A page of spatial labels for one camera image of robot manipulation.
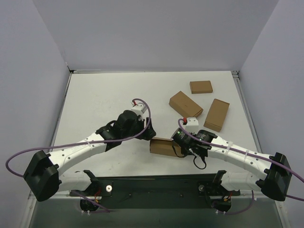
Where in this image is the brown paper box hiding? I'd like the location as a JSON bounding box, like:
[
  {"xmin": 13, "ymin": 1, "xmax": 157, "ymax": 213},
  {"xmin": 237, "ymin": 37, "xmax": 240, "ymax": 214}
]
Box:
[{"xmin": 150, "ymin": 137, "xmax": 182, "ymax": 157}]

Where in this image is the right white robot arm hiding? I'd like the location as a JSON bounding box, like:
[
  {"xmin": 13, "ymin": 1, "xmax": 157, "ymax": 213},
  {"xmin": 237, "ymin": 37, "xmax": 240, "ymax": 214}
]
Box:
[{"xmin": 171, "ymin": 128, "xmax": 292, "ymax": 201}]

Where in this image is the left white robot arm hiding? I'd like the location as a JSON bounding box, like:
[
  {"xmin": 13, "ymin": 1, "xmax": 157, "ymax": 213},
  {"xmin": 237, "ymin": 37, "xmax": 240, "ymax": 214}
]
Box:
[{"xmin": 23, "ymin": 110, "xmax": 156, "ymax": 202}]

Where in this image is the folded box middle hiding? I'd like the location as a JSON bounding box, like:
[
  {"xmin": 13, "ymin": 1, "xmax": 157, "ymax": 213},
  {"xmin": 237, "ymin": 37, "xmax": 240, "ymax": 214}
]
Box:
[{"xmin": 169, "ymin": 91, "xmax": 203, "ymax": 118}]

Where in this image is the folded box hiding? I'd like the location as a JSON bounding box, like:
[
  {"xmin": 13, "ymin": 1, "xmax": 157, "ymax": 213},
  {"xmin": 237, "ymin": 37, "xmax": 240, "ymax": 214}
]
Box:
[
  {"xmin": 204, "ymin": 99, "xmax": 230, "ymax": 132},
  {"xmin": 169, "ymin": 91, "xmax": 203, "ymax": 118},
  {"xmin": 190, "ymin": 81, "xmax": 213, "ymax": 94}
]

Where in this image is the folded box right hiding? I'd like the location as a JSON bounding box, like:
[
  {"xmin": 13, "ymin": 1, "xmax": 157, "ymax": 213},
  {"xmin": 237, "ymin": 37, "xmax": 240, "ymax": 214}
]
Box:
[{"xmin": 204, "ymin": 99, "xmax": 230, "ymax": 132}]

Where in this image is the folded box far back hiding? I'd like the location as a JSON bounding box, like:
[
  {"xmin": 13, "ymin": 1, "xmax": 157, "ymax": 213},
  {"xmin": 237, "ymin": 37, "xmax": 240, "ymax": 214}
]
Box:
[{"xmin": 190, "ymin": 81, "xmax": 213, "ymax": 94}]

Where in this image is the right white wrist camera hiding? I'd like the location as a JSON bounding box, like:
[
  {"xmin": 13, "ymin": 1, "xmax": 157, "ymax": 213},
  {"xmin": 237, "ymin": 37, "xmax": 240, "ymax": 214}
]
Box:
[{"xmin": 183, "ymin": 117, "xmax": 199, "ymax": 134}]

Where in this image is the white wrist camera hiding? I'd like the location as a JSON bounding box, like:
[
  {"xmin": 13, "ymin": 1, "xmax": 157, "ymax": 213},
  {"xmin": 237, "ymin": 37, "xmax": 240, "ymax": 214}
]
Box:
[
  {"xmin": 183, "ymin": 117, "xmax": 199, "ymax": 134},
  {"xmin": 131, "ymin": 101, "xmax": 147, "ymax": 120}
]

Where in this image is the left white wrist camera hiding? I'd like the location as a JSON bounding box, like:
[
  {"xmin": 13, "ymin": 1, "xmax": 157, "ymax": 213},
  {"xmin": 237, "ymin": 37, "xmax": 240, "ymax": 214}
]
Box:
[{"xmin": 131, "ymin": 101, "xmax": 147, "ymax": 120}]

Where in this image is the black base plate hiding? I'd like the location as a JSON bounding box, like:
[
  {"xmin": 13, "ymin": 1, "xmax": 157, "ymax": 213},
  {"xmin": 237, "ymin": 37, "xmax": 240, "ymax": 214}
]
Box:
[{"xmin": 80, "ymin": 171, "xmax": 240, "ymax": 209}]

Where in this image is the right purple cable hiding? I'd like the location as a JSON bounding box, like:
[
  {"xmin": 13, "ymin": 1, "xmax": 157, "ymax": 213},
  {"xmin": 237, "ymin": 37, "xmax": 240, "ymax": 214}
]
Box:
[{"xmin": 178, "ymin": 117, "xmax": 304, "ymax": 214}]

